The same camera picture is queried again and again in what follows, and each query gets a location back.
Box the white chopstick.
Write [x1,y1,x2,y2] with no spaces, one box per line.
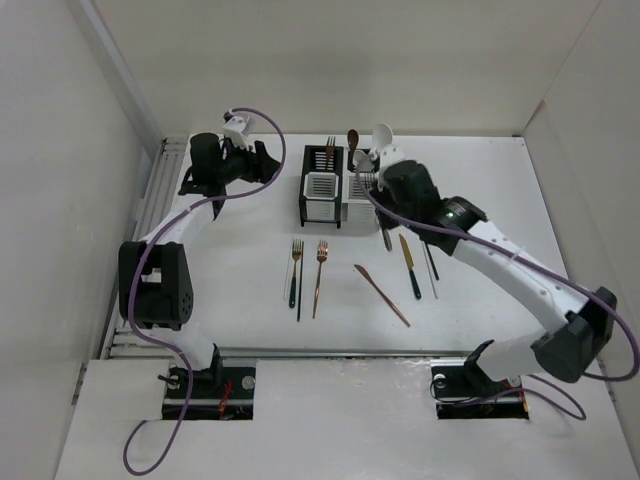
[282,257,292,301]
[421,242,439,300]

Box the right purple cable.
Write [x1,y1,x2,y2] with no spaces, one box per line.
[355,167,640,424]

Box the white utensil rack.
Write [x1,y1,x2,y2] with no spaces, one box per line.
[341,151,379,235]

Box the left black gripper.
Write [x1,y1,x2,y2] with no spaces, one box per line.
[215,136,278,185]

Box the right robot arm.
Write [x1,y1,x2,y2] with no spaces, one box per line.
[371,160,617,394]

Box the brown wooden spoon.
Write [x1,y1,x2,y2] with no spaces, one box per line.
[347,129,359,170]

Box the right white chopstick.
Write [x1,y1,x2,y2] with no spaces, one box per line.
[421,242,439,300]

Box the purple cable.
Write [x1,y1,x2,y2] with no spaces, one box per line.
[355,167,640,424]
[122,105,287,477]

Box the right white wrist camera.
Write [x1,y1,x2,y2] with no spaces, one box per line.
[377,144,407,191]

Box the silver fork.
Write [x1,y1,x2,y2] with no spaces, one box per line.
[382,223,393,252]

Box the aluminium rail front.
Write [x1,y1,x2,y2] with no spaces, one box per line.
[220,347,470,360]

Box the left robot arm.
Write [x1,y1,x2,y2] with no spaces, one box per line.
[118,133,281,397]

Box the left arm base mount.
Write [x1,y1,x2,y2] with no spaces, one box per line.
[157,359,257,421]

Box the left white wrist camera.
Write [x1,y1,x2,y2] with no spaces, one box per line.
[222,111,253,151]

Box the small copper fork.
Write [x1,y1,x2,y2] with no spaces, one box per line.
[324,136,336,172]

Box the black chopstick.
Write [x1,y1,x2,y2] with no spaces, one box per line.
[424,243,440,281]
[296,258,304,323]

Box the gold fork green handle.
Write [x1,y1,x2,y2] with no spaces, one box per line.
[288,238,304,308]

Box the small white ceramic spoon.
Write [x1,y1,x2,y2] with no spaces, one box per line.
[368,123,393,166]

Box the left black chopstick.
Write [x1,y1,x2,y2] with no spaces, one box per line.
[296,258,304,323]

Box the black utensil rack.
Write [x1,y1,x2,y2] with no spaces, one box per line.
[298,145,344,229]

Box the aluminium rail left side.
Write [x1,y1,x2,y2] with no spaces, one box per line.
[98,137,187,360]

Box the gold knife green handle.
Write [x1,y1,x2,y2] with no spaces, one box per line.
[398,233,422,300]

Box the rose gold fork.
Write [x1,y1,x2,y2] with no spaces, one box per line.
[312,240,329,318]

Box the left white chopstick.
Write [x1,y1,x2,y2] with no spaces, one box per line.
[282,257,292,301]

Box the rose gold knife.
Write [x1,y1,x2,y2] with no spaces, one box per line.
[354,264,411,328]

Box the large white ceramic spoon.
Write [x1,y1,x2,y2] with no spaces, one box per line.
[352,150,372,172]

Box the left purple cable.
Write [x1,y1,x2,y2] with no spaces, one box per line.
[122,105,287,477]

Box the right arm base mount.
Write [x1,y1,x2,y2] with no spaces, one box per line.
[429,364,529,420]

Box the aluminium rail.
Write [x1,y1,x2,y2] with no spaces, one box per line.
[220,347,470,360]
[98,137,187,360]

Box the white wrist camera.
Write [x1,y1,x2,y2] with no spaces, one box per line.
[377,144,407,191]
[222,111,253,151]

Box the right black chopstick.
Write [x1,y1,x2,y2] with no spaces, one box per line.
[424,243,440,281]

